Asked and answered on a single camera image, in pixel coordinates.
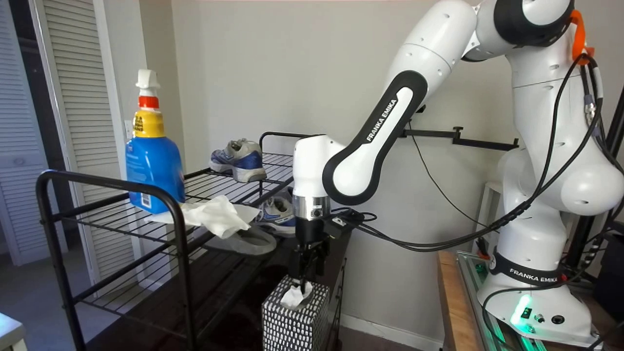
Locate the white blue sneaker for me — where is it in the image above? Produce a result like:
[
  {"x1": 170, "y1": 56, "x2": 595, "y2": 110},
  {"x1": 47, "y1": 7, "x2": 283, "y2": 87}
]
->
[{"x1": 259, "y1": 188, "x2": 296, "y2": 235}]

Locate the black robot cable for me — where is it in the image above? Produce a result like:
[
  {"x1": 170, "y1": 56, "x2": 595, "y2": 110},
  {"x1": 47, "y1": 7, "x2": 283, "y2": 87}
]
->
[{"x1": 330, "y1": 54, "x2": 624, "y2": 253}]

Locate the grey blue sneaker on rack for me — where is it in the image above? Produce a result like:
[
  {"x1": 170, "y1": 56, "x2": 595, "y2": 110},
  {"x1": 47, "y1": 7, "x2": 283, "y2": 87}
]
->
[{"x1": 211, "y1": 138, "x2": 265, "y2": 183}]

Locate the black wall-mounted bar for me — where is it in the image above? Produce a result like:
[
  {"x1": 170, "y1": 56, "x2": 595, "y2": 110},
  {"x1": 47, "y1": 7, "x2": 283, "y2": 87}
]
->
[{"x1": 400, "y1": 126, "x2": 519, "y2": 149}]

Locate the grey slipper left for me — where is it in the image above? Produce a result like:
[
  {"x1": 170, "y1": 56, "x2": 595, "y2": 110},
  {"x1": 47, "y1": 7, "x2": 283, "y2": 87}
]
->
[{"x1": 207, "y1": 229, "x2": 277, "y2": 255}]

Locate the black white patterned tissue box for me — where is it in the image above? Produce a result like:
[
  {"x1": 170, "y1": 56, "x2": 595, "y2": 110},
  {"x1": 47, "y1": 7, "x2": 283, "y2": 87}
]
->
[{"x1": 261, "y1": 274, "x2": 335, "y2": 351}]

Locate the black metal shoe rack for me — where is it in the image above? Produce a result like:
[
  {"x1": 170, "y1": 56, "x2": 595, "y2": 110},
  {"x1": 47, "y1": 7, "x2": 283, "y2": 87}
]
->
[{"x1": 35, "y1": 130, "x2": 320, "y2": 351}]

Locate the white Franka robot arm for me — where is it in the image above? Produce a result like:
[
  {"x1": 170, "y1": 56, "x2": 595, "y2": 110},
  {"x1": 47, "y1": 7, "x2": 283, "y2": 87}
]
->
[{"x1": 293, "y1": 0, "x2": 622, "y2": 346}]

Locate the white crumpled cloth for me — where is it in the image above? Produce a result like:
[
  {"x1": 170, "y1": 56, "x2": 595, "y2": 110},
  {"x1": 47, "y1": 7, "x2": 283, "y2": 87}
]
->
[{"x1": 179, "y1": 194, "x2": 259, "y2": 239}]

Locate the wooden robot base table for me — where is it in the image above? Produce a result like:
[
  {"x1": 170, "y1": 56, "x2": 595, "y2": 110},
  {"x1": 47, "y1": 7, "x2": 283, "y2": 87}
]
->
[{"x1": 437, "y1": 251, "x2": 624, "y2": 351}]

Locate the blue spray cleaner bottle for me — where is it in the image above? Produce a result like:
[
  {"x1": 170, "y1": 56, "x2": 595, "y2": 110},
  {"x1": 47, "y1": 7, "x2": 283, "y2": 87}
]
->
[{"x1": 125, "y1": 68, "x2": 185, "y2": 202}]

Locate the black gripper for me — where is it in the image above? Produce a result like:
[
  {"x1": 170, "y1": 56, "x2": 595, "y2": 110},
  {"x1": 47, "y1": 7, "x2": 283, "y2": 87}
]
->
[{"x1": 291, "y1": 218, "x2": 330, "y2": 288}]

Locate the white louvered closet door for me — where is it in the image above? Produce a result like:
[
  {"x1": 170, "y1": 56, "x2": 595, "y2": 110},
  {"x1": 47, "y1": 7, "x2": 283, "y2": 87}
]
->
[{"x1": 0, "y1": 0, "x2": 119, "y2": 265}]

